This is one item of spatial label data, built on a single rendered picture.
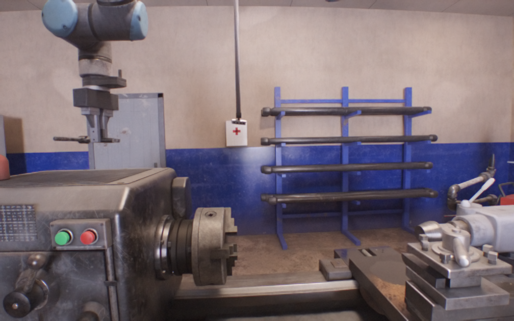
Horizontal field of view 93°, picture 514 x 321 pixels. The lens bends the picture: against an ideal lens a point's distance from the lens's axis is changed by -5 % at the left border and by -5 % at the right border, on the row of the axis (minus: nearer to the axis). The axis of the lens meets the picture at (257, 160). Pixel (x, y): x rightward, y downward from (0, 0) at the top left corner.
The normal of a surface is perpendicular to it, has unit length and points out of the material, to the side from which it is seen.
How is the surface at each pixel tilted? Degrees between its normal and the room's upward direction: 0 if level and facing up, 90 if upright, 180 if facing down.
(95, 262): 90
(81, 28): 131
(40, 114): 90
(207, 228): 43
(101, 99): 90
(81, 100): 90
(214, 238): 60
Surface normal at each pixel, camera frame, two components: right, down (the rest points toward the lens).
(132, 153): 0.06, 0.07
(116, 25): 0.05, 0.74
